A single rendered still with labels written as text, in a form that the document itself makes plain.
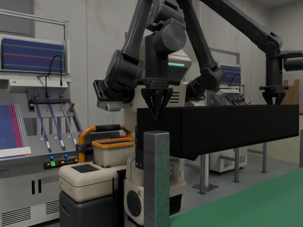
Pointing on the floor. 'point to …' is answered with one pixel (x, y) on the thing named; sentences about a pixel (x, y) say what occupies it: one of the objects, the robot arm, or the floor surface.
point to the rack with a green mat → (264, 198)
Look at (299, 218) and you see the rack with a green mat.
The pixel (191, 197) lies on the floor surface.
